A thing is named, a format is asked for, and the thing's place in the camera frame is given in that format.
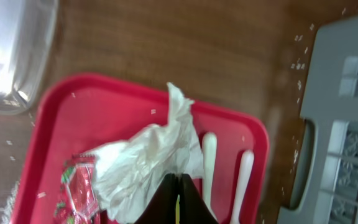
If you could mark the clear plastic bin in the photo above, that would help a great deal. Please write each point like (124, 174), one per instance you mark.
(26, 34)

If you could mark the red plastic tray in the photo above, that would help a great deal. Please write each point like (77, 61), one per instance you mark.
(89, 110)

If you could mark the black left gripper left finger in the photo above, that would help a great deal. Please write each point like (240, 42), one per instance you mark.
(162, 207)

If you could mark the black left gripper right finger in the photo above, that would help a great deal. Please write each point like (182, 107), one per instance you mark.
(193, 209)

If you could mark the white napkin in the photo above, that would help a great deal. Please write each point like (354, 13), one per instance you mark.
(128, 172)

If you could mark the white plastic spoon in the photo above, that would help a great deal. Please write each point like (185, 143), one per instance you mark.
(209, 148)

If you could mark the red snack wrapper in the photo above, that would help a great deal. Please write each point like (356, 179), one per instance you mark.
(77, 202)

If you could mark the grey dishwasher rack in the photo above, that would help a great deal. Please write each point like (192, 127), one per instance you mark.
(326, 183)

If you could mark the white plastic fork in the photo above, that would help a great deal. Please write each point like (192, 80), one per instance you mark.
(245, 170)

